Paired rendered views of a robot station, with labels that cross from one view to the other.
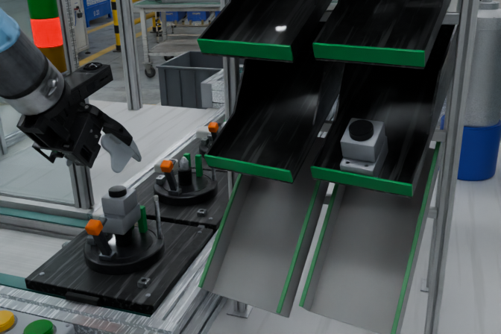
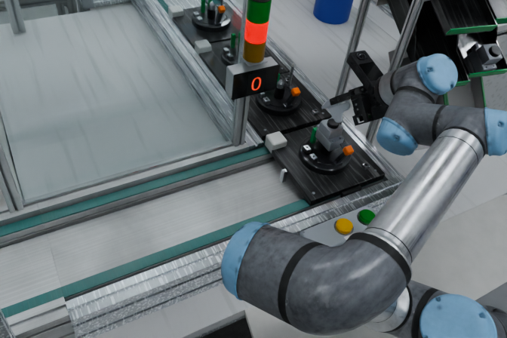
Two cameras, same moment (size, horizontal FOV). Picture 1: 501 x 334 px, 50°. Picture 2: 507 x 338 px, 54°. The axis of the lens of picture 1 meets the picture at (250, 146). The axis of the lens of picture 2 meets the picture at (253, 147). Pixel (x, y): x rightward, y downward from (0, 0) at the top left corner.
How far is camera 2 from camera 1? 126 cm
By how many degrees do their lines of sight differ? 49
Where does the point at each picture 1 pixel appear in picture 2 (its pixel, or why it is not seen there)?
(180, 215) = (305, 119)
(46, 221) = (228, 165)
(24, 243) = (228, 187)
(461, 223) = (373, 55)
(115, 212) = (336, 136)
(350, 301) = not seen: hidden behind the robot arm
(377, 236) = (456, 91)
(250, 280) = not seen: hidden behind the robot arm
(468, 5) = not seen: outside the picture
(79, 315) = (364, 199)
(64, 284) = (333, 190)
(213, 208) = (311, 106)
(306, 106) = (434, 38)
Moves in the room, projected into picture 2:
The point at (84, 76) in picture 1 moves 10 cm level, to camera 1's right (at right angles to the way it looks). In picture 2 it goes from (372, 66) to (394, 50)
